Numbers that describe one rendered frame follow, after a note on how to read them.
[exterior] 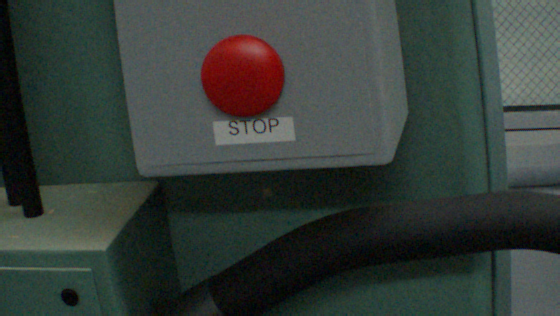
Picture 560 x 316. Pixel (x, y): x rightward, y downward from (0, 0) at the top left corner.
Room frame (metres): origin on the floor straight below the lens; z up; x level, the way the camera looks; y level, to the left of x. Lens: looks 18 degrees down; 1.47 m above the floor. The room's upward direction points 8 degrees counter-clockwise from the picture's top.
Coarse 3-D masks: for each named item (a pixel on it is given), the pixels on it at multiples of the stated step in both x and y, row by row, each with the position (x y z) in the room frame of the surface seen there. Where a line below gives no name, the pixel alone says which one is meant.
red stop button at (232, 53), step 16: (224, 48) 0.43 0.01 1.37; (240, 48) 0.43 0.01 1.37; (256, 48) 0.42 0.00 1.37; (272, 48) 0.43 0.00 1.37; (208, 64) 0.43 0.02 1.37; (224, 64) 0.43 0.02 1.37; (240, 64) 0.42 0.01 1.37; (256, 64) 0.42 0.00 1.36; (272, 64) 0.42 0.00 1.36; (208, 80) 0.43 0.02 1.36; (224, 80) 0.43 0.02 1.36; (240, 80) 0.42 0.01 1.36; (256, 80) 0.42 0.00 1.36; (272, 80) 0.42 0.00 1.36; (208, 96) 0.43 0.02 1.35; (224, 96) 0.43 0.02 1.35; (240, 96) 0.42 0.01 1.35; (256, 96) 0.42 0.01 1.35; (272, 96) 0.42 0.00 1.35; (240, 112) 0.43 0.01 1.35; (256, 112) 0.43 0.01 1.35
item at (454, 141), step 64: (64, 0) 0.52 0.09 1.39; (448, 0) 0.48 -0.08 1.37; (64, 64) 0.52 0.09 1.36; (448, 64) 0.48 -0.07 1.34; (64, 128) 0.52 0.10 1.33; (128, 128) 0.51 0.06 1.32; (448, 128) 0.48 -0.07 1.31; (192, 192) 0.51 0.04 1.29; (256, 192) 0.50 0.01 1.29; (320, 192) 0.49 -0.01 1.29; (384, 192) 0.49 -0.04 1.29; (448, 192) 0.48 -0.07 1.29; (192, 256) 0.51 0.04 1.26
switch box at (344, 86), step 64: (128, 0) 0.44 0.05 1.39; (192, 0) 0.44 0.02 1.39; (256, 0) 0.43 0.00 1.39; (320, 0) 0.43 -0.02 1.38; (384, 0) 0.45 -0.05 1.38; (128, 64) 0.45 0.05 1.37; (192, 64) 0.44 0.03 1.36; (320, 64) 0.43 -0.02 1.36; (384, 64) 0.43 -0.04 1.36; (192, 128) 0.44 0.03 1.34; (320, 128) 0.43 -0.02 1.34; (384, 128) 0.43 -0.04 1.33
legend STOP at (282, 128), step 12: (240, 120) 0.44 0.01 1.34; (252, 120) 0.43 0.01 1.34; (264, 120) 0.43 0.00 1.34; (276, 120) 0.43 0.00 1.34; (288, 120) 0.43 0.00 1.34; (216, 132) 0.44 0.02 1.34; (228, 132) 0.44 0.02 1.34; (240, 132) 0.44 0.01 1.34; (252, 132) 0.43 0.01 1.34; (264, 132) 0.43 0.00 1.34; (276, 132) 0.43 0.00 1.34; (288, 132) 0.43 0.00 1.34; (216, 144) 0.44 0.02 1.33
